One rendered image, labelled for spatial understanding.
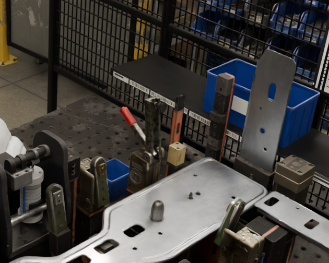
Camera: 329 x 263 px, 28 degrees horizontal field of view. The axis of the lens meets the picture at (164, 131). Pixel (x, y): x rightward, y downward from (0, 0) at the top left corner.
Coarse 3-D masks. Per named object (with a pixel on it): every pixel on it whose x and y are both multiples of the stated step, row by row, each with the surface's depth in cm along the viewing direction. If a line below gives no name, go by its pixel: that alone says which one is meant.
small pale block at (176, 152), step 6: (174, 144) 176; (180, 144) 176; (174, 150) 174; (180, 150) 174; (168, 156) 177; (174, 156) 175; (180, 156) 175; (168, 162) 177; (174, 162) 176; (180, 162) 177; (168, 168) 179; (174, 168) 176; (180, 168) 179; (168, 174) 179
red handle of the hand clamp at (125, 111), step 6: (126, 108) 173; (126, 114) 172; (126, 120) 172; (132, 120) 172; (132, 126) 172; (138, 126) 172; (138, 132) 171; (138, 138) 172; (144, 138) 171; (144, 144) 171
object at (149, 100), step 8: (152, 104) 165; (160, 104) 162; (152, 112) 165; (160, 112) 163; (152, 120) 165; (152, 128) 166; (160, 128) 169; (152, 136) 167; (160, 136) 170; (152, 144) 168; (160, 144) 170; (152, 152) 169; (160, 152) 171; (152, 160) 170
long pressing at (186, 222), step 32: (160, 192) 167; (192, 192) 169; (224, 192) 170; (256, 192) 172; (128, 224) 154; (160, 224) 156; (192, 224) 157; (32, 256) 141; (64, 256) 142; (96, 256) 143; (128, 256) 145; (160, 256) 146
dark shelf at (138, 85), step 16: (128, 64) 226; (144, 64) 228; (160, 64) 229; (176, 64) 230; (128, 80) 218; (144, 80) 216; (160, 80) 218; (176, 80) 219; (192, 80) 220; (160, 96) 210; (176, 96) 209; (192, 96) 210; (192, 112) 202; (240, 128) 195; (304, 144) 191; (320, 144) 192; (320, 160) 183; (320, 176) 177
